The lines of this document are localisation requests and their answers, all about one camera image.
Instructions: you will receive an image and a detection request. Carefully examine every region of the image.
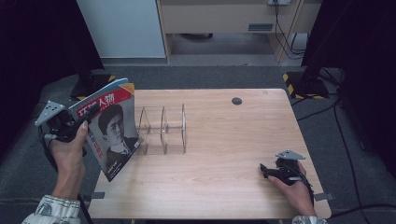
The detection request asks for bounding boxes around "beige wooden cabinet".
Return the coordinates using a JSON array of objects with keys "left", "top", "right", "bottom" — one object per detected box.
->
[{"left": 155, "top": 0, "right": 325, "bottom": 64}]

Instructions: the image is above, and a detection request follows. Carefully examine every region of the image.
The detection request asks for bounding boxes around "person's right hand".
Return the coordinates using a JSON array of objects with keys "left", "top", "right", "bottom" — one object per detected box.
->
[{"left": 267, "top": 161, "right": 317, "bottom": 217}]

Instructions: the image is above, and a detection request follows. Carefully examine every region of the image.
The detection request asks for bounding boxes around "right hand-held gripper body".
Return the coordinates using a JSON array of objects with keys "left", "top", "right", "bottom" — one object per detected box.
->
[{"left": 270, "top": 149, "right": 307, "bottom": 187}]

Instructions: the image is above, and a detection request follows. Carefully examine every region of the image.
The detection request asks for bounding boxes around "right hand-held gripper cable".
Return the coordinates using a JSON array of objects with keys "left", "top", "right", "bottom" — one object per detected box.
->
[{"left": 292, "top": 166, "right": 316, "bottom": 207}]

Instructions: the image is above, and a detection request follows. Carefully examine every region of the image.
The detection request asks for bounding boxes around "magazine with portrait cover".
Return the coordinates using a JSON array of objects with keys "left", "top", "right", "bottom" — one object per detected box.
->
[{"left": 67, "top": 77, "right": 142, "bottom": 183}]

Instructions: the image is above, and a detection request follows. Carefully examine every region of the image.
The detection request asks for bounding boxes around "black stand base striped tape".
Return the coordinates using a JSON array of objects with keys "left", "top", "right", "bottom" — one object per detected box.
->
[
  {"left": 69, "top": 69, "right": 117, "bottom": 102},
  {"left": 282, "top": 70, "right": 331, "bottom": 101}
]

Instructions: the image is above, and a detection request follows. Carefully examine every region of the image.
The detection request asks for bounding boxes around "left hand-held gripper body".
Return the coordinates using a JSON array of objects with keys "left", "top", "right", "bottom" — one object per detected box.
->
[{"left": 34, "top": 100, "right": 82, "bottom": 144}]

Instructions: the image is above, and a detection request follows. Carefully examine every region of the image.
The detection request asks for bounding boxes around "black hanging cable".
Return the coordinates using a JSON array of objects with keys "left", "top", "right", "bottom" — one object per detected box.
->
[{"left": 273, "top": 3, "right": 309, "bottom": 61}]

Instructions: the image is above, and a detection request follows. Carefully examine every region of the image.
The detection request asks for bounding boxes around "clear acrylic divider rack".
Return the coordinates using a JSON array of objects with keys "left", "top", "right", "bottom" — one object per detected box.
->
[{"left": 134, "top": 103, "right": 188, "bottom": 157}]

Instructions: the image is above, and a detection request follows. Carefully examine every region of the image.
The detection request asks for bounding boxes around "person's left hand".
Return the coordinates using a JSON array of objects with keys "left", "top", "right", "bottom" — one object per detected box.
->
[{"left": 49, "top": 119, "right": 90, "bottom": 201}]

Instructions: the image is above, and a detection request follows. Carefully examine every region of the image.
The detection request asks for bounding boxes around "white panel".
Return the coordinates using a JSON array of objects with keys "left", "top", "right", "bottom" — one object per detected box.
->
[{"left": 76, "top": 0, "right": 167, "bottom": 60}]

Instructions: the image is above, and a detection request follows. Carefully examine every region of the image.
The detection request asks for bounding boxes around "grey tape strip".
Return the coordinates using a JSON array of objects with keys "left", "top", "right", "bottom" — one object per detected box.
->
[
  {"left": 313, "top": 192, "right": 335, "bottom": 203},
  {"left": 83, "top": 191, "right": 106, "bottom": 202}
]

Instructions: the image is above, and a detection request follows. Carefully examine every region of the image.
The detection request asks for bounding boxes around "black curtain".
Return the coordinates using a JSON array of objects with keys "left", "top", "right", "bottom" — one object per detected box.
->
[
  {"left": 0, "top": 0, "right": 106, "bottom": 158},
  {"left": 301, "top": 0, "right": 396, "bottom": 179}
]

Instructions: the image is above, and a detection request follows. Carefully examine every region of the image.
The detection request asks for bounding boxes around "black floor cable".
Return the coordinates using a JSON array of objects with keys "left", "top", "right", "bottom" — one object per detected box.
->
[{"left": 295, "top": 69, "right": 396, "bottom": 219}]

